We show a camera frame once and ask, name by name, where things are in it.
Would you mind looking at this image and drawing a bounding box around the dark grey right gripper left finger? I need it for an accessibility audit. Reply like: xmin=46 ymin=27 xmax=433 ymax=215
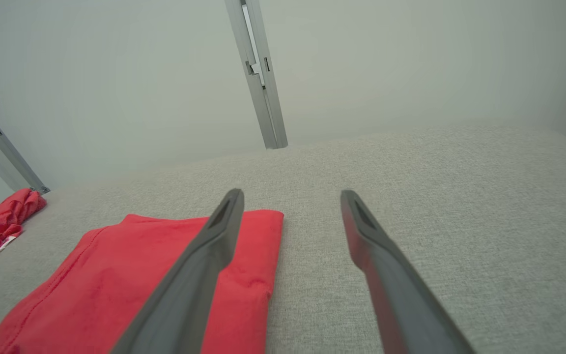
xmin=111 ymin=189 xmax=245 ymax=354

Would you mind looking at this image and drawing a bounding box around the red white Bulls jersey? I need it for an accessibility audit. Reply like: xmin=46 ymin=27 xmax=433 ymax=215
xmin=0 ymin=209 xmax=284 ymax=354

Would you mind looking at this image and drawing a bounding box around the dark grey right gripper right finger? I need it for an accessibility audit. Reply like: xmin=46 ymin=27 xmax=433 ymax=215
xmin=340 ymin=190 xmax=476 ymax=354

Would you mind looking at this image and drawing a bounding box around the grey slanted frame post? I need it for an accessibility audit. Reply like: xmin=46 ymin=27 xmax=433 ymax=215
xmin=0 ymin=88 xmax=51 ymax=195

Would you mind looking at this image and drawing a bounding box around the grey double wall post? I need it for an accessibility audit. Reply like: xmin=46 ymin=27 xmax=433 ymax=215
xmin=224 ymin=0 xmax=288 ymax=149

